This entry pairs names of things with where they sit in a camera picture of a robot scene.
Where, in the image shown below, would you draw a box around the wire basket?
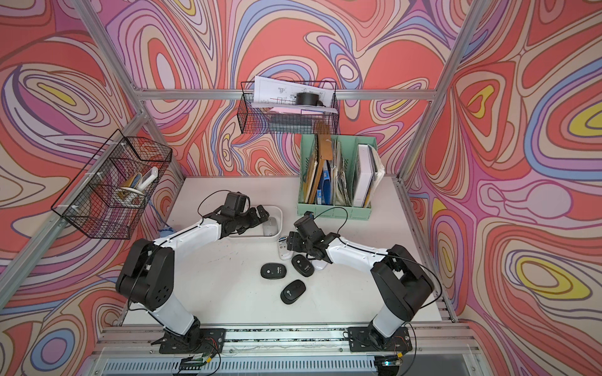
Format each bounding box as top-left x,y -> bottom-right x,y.
237,76 -> 340,135
51,130 -> 172,240

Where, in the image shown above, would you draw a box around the white item in basket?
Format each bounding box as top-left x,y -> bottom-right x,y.
136,167 -> 158,192

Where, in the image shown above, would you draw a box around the grey silver mouse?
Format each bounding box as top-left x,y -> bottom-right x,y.
262,217 -> 278,238

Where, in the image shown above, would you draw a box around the white plastic storage box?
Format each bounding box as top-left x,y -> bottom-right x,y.
228,205 -> 283,243

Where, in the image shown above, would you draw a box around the black mouse front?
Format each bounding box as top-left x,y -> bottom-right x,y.
280,280 -> 307,305

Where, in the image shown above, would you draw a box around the white papers in basket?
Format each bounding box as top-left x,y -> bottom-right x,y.
250,76 -> 339,114

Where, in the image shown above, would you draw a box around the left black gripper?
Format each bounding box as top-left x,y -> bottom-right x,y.
232,204 -> 269,234

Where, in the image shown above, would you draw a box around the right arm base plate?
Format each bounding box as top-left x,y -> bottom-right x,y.
345,326 -> 413,354

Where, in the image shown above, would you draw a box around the black mouse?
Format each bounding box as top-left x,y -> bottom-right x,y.
280,280 -> 307,305
260,263 -> 287,280
292,255 -> 314,277

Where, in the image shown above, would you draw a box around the white book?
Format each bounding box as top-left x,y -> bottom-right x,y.
352,144 -> 386,208

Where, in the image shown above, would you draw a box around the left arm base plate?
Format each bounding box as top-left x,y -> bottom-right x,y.
153,327 -> 227,354

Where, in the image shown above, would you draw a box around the brown folder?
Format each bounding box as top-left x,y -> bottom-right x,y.
307,122 -> 332,204

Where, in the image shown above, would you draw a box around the left wire basket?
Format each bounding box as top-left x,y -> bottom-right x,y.
51,130 -> 172,240

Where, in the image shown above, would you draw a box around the front aluminium rail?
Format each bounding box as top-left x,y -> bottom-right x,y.
80,322 -> 493,375

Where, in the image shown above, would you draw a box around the black tape roll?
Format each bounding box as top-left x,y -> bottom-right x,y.
296,92 -> 323,107

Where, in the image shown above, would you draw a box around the green file organizer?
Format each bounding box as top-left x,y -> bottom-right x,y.
297,135 -> 378,221

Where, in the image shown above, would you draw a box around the blue pencil case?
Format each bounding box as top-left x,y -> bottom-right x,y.
158,227 -> 174,238

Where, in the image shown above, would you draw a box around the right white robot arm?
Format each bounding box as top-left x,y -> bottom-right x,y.
287,211 -> 435,346

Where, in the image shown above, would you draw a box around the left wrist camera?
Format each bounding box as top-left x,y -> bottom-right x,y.
220,192 -> 250,218

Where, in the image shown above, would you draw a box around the white mouse with buttons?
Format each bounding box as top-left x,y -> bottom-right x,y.
277,237 -> 295,261

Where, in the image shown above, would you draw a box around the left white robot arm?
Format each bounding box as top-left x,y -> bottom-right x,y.
115,205 -> 270,336

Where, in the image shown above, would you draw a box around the back wire basket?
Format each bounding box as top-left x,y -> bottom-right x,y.
237,76 -> 340,135

